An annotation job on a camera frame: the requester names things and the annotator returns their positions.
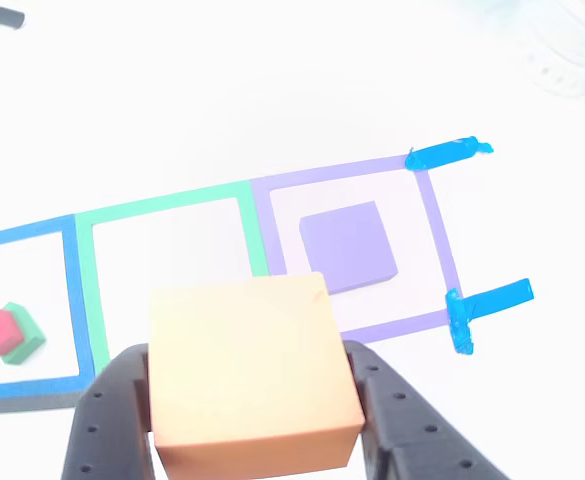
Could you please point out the green cube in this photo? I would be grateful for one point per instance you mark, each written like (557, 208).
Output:
(29, 340)

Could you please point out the orange cube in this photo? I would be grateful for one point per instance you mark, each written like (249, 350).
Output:
(247, 360)

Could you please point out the blue tape strip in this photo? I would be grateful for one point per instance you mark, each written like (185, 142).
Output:
(492, 300)
(442, 155)

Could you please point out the large purple cube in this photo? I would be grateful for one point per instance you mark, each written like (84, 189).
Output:
(347, 245)

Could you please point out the black square frame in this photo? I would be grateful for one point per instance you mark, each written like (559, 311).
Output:
(22, 401)

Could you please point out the blue square frame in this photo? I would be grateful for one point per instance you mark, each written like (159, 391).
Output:
(74, 300)

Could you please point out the green square frame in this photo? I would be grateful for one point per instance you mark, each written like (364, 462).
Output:
(87, 290)

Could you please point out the purple square frame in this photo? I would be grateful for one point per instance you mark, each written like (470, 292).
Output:
(437, 235)

